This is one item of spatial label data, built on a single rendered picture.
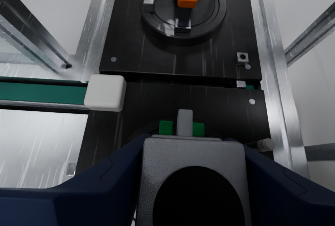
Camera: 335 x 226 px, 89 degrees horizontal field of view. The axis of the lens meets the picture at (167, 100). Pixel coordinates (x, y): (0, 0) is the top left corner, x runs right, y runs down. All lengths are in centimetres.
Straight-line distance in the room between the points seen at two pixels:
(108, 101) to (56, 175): 15
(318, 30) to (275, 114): 13
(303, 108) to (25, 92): 50
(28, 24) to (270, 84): 32
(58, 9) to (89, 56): 27
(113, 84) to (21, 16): 12
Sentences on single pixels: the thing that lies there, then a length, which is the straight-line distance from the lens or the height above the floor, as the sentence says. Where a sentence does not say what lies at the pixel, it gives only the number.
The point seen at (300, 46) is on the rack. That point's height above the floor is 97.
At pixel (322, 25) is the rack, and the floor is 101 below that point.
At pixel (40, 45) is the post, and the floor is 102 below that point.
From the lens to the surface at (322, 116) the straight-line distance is 46.
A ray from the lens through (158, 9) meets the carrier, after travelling 30.
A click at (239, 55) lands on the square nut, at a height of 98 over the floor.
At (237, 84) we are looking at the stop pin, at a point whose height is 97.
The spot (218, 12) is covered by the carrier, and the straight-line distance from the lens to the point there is 31.
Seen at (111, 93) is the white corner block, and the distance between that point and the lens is 23.
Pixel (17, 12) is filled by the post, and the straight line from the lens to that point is 26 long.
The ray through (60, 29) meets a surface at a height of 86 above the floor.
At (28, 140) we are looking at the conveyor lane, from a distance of 35.
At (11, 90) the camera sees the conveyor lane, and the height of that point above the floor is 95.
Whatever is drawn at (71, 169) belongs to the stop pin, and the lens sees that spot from 25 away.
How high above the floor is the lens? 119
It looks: 70 degrees down
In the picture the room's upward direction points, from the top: 1 degrees clockwise
